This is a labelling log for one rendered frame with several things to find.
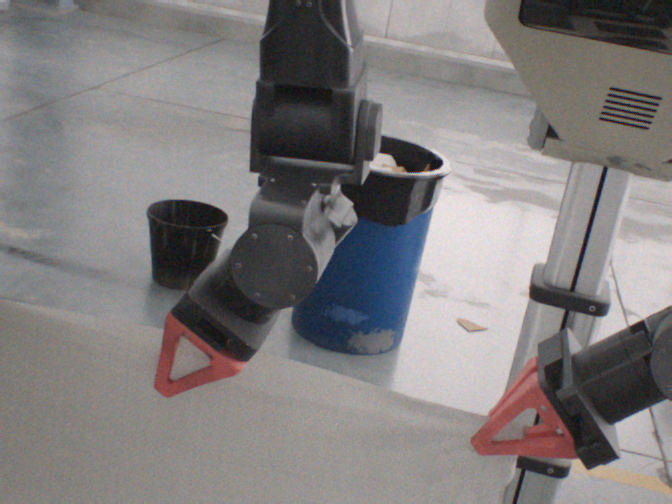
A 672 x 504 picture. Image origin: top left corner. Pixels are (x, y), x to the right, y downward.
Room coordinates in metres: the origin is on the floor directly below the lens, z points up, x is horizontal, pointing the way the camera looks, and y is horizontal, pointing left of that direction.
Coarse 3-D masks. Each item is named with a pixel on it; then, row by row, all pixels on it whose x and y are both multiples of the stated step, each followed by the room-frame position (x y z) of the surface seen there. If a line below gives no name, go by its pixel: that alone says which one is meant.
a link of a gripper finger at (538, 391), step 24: (552, 336) 0.64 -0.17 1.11; (552, 360) 0.60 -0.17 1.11; (528, 384) 0.59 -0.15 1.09; (552, 384) 0.59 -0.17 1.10; (504, 408) 0.59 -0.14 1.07; (552, 408) 0.58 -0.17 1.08; (480, 432) 0.60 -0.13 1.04; (552, 432) 0.58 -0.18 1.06; (552, 456) 0.58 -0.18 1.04; (576, 456) 0.57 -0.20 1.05
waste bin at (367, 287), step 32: (416, 160) 3.10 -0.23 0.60; (448, 160) 2.97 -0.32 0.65; (352, 192) 2.71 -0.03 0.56; (384, 192) 2.70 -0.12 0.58; (416, 192) 2.74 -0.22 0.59; (384, 224) 2.72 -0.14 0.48; (416, 224) 2.78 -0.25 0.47; (352, 256) 2.72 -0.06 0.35; (384, 256) 2.73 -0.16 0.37; (416, 256) 2.82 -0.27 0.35; (320, 288) 2.76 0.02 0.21; (352, 288) 2.73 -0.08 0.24; (384, 288) 2.75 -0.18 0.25; (320, 320) 2.76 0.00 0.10; (352, 320) 2.73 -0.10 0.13; (384, 320) 2.77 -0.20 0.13; (352, 352) 2.74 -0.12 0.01; (384, 352) 2.79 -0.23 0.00
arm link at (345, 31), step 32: (288, 0) 0.59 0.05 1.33; (320, 0) 0.58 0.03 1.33; (352, 0) 0.61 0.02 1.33; (288, 32) 0.59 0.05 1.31; (320, 32) 0.59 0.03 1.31; (352, 32) 0.60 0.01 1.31; (288, 64) 0.59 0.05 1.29; (320, 64) 0.59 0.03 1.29; (352, 64) 0.59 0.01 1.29; (256, 96) 0.60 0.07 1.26; (288, 96) 0.61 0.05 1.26; (320, 96) 0.61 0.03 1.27; (352, 96) 0.59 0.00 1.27; (256, 128) 0.60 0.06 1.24; (288, 128) 0.60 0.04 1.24; (320, 128) 0.60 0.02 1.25; (352, 128) 0.59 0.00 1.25; (320, 160) 0.61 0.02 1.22; (352, 160) 0.60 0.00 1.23
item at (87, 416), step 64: (0, 320) 0.66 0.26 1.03; (64, 320) 0.65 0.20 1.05; (0, 384) 0.66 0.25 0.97; (64, 384) 0.64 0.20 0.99; (128, 384) 0.63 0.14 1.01; (256, 384) 0.61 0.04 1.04; (320, 384) 0.61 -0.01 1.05; (0, 448) 0.66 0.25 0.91; (64, 448) 0.64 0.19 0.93; (128, 448) 0.63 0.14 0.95; (192, 448) 0.62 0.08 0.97; (256, 448) 0.61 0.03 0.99; (320, 448) 0.61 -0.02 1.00; (384, 448) 0.61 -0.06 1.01; (448, 448) 0.61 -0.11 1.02
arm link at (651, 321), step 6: (660, 312) 0.59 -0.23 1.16; (666, 312) 0.59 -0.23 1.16; (648, 318) 0.60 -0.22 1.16; (654, 318) 0.59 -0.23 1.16; (660, 318) 0.59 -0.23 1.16; (648, 324) 0.59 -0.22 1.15; (654, 324) 0.58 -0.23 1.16; (648, 330) 0.58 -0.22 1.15; (654, 330) 0.58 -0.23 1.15; (648, 336) 0.59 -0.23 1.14; (648, 360) 0.58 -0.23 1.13
